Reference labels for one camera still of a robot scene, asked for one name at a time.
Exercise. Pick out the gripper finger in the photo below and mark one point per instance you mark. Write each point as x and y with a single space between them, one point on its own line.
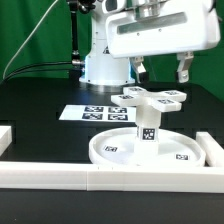
139 69
185 60

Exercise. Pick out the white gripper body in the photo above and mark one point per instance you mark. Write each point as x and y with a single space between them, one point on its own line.
181 26

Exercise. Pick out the white cross-shaped table base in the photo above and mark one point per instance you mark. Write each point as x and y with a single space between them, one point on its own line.
163 101

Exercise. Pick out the white round table top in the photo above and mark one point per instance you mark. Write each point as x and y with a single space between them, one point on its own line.
160 148

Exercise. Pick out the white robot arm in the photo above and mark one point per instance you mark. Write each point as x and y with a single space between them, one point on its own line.
101 68

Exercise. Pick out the white marker sheet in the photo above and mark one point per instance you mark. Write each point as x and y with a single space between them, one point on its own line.
97 113

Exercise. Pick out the white right fence piece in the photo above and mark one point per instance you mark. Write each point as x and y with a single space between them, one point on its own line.
214 152

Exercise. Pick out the white fence piece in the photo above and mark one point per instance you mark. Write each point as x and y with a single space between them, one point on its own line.
5 138
214 152

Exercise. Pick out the white left fence piece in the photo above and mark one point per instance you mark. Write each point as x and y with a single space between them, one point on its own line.
5 138

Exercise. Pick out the black camera stand pole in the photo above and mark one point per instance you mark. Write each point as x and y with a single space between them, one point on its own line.
75 33

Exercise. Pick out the white front fence rail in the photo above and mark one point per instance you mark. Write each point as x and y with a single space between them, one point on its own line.
27 175

